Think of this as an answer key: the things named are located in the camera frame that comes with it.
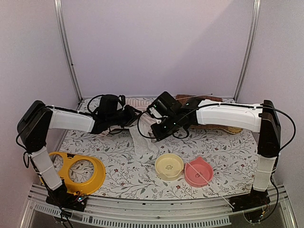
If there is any brown woven mat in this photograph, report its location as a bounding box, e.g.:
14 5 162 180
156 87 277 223
175 95 225 129

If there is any pink pet bowl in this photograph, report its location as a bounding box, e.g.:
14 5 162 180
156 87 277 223
184 156 214 188

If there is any white tent pole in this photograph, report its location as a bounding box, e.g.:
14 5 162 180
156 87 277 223
177 93 236 209

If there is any aluminium frame post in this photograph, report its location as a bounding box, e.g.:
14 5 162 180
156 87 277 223
233 0 261 102
54 0 83 102

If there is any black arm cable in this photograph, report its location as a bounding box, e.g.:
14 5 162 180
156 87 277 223
137 102 296 223
86 94 125 135

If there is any left aluminium frame post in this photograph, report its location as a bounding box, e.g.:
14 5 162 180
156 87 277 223
54 0 83 102

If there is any cream pet bowl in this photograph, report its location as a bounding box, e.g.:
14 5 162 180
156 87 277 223
154 153 184 181

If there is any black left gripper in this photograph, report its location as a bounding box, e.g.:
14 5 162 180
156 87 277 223
107 104 143 128

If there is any yellow bamboo mat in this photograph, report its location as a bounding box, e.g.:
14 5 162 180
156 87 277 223
224 126 243 134

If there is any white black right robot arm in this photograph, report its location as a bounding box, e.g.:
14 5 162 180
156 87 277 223
146 92 281 207

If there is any pink striped pet tent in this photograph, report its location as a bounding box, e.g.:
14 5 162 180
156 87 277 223
99 97 162 159

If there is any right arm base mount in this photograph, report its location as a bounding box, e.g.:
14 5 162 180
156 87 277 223
229 188 270 212

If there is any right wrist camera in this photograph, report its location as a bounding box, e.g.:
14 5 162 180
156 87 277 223
147 107 163 124

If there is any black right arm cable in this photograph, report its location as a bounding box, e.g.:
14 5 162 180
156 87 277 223
137 102 296 223

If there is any yellow double bowl holder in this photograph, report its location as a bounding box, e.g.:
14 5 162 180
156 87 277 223
49 152 106 195

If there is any aluminium front rail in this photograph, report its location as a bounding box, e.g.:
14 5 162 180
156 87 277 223
20 184 300 228

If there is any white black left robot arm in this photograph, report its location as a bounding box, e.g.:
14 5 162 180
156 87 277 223
16 95 142 206

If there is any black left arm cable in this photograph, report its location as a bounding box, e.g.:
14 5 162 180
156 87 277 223
86 94 125 135

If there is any right aluminium frame post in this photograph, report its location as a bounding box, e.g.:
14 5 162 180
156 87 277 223
233 0 261 102

